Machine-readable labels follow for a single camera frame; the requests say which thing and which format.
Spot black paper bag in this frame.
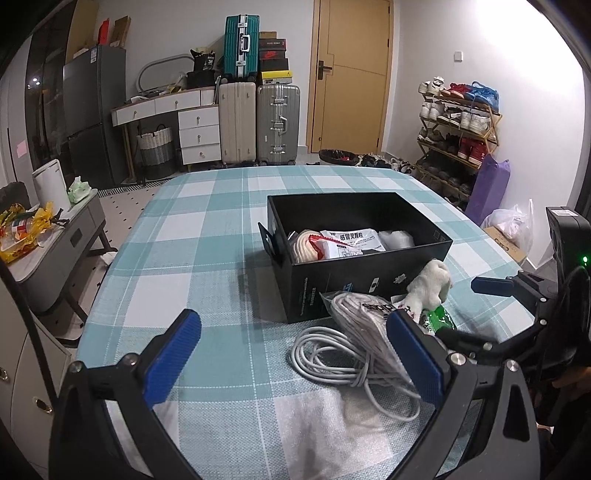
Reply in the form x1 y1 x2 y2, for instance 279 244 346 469
191 48 218 72

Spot white bubble wrap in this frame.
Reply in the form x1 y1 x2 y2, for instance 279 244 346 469
379 229 415 252

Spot black cable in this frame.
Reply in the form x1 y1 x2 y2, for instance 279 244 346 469
0 265 56 398

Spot white plastic bag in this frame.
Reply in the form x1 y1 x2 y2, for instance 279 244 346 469
482 199 534 252

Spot blue white checkered tablecloth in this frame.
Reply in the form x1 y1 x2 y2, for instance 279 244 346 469
48 165 555 480

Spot yellow wooden door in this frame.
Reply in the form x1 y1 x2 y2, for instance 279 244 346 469
305 0 394 154

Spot white low cabinet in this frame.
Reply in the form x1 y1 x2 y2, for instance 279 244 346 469
0 286 75 462

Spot wooden shoe rack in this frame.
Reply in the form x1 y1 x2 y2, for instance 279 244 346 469
414 80 503 208

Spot rows of sneakers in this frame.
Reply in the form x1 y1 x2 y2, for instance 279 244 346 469
418 79 500 204

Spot black white striped mat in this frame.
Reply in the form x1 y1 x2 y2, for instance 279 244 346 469
97 178 171 197

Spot silver suitcase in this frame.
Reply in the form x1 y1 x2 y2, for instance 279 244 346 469
255 84 301 166

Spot white small appliance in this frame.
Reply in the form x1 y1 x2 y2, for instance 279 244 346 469
31 159 70 208

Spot dark glass cabinet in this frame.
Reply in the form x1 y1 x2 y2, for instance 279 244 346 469
23 0 77 153

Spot grey refrigerator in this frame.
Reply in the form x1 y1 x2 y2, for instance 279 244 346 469
63 45 127 188

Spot white grey woven basket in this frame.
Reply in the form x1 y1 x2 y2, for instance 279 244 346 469
137 126 178 178

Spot green packet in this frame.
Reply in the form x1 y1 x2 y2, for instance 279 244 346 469
418 305 458 337

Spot black storage box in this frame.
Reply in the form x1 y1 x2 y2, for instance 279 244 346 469
257 191 453 325

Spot grey side table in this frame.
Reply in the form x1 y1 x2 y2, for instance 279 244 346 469
9 189 118 324

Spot oval grey frame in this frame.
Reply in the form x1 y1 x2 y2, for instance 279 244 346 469
139 54 192 93

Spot open cardboard carton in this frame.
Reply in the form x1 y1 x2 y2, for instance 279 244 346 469
482 225 528 266

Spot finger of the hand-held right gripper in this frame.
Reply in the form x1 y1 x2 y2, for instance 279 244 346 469
436 318 550 367
471 271 557 303

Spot white ribbed wardrobe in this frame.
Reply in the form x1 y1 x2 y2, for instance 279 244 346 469
0 37 35 185

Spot white drawer unit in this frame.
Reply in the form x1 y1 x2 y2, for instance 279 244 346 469
178 105 221 165

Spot yellow snack bags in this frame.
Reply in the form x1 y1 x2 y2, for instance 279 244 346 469
0 202 61 264

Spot pile of dark slippers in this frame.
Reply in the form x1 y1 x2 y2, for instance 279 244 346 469
318 148 416 174

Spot green wet wipes pack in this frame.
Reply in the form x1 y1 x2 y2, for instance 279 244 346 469
68 176 95 204

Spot flat cardboard sheet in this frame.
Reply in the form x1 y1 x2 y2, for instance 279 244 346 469
69 0 100 58

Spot red zip bag of packets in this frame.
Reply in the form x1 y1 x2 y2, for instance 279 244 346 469
309 228 386 261

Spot bagged white rope coil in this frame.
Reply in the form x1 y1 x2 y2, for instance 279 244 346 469
288 229 324 265

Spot white cable bundle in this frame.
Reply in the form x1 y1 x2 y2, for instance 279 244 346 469
291 325 422 422

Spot brown cardboard box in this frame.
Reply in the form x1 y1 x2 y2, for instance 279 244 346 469
113 16 131 48

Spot bagged grey cable bundle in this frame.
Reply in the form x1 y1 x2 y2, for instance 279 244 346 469
320 291 419 393

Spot dark cloth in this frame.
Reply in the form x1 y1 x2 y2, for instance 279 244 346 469
0 181 31 217

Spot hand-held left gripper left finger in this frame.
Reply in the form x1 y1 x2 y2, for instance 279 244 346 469
48 309 204 480

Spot white plush toy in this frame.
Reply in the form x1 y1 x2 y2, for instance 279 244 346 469
399 259 453 324

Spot white desk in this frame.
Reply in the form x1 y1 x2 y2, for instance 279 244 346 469
111 88 220 178

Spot beige suitcase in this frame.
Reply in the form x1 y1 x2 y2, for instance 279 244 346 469
218 82 257 166

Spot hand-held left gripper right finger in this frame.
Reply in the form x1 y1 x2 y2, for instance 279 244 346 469
387 310 539 480

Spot purple bag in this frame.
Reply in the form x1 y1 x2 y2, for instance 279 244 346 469
465 154 511 227

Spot teal suitcase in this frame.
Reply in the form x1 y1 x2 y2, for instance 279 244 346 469
224 15 260 83

